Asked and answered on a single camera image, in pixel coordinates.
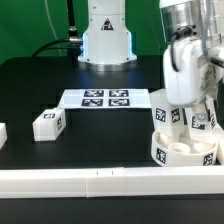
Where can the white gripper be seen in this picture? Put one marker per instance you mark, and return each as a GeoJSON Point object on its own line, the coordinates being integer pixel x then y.
{"type": "Point", "coordinates": [189, 76]}

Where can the white round stool seat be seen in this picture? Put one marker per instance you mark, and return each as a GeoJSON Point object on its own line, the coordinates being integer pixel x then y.
{"type": "Point", "coordinates": [168, 153]}

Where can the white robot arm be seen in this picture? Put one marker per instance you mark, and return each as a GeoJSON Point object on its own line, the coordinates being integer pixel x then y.
{"type": "Point", "coordinates": [107, 43]}

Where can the white marker tag sheet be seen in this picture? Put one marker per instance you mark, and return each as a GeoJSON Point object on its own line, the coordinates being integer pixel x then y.
{"type": "Point", "coordinates": [105, 99]}

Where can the white U-shaped fence frame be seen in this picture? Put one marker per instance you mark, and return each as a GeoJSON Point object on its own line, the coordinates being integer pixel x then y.
{"type": "Point", "coordinates": [143, 181]}

